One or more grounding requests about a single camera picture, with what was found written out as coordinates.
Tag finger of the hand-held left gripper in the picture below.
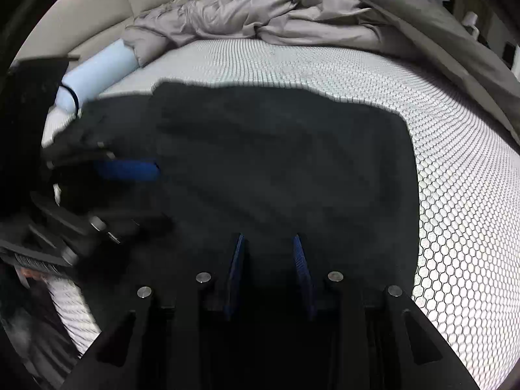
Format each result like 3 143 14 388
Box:
28 193 176 267
43 122 160 183

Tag bed with honeycomb sheet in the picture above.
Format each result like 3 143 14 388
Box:
41 38 520 378

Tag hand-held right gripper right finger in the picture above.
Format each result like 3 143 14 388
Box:
293 233 481 390

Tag black pants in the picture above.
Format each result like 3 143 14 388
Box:
77 80 422 334

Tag white chair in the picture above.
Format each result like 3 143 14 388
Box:
461 10 481 35

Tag light blue pillow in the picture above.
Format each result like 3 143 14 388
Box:
55 40 141 113

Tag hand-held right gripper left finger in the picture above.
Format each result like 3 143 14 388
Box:
61 233 250 390

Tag grey two-tone duvet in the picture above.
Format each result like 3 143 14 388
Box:
124 0 520 147

